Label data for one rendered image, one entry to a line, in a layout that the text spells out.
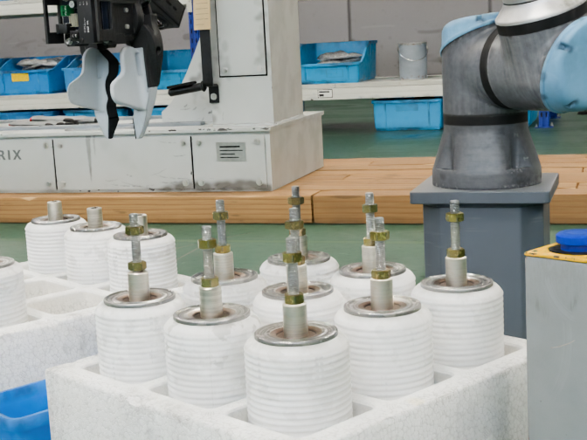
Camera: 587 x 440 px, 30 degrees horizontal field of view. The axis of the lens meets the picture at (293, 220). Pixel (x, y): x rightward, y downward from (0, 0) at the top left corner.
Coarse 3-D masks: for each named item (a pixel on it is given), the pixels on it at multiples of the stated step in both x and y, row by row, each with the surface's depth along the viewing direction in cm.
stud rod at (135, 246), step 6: (132, 216) 114; (132, 222) 114; (138, 222) 114; (132, 240) 114; (138, 240) 114; (132, 246) 114; (138, 246) 114; (132, 252) 114; (138, 252) 114; (138, 258) 115
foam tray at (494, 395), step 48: (48, 384) 117; (96, 384) 111; (144, 384) 110; (480, 384) 106; (96, 432) 111; (144, 432) 105; (192, 432) 99; (240, 432) 95; (336, 432) 94; (384, 432) 97; (432, 432) 102; (480, 432) 107
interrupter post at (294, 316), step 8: (304, 304) 98; (288, 312) 97; (296, 312) 97; (304, 312) 98; (288, 320) 98; (296, 320) 97; (304, 320) 98; (288, 328) 98; (296, 328) 98; (304, 328) 98; (288, 336) 98; (296, 336) 98; (304, 336) 98
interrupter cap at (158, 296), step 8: (152, 288) 119; (160, 288) 118; (112, 296) 116; (120, 296) 116; (128, 296) 117; (152, 296) 117; (160, 296) 116; (168, 296) 115; (112, 304) 113; (120, 304) 112; (128, 304) 112; (136, 304) 112; (144, 304) 112; (152, 304) 112; (160, 304) 113
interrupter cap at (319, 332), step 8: (312, 320) 102; (264, 328) 100; (272, 328) 100; (280, 328) 100; (312, 328) 100; (320, 328) 100; (328, 328) 99; (336, 328) 99; (256, 336) 98; (264, 336) 98; (272, 336) 97; (280, 336) 99; (312, 336) 97; (320, 336) 97; (328, 336) 96; (272, 344) 96; (280, 344) 95; (288, 344) 95; (296, 344) 95; (304, 344) 95; (312, 344) 95
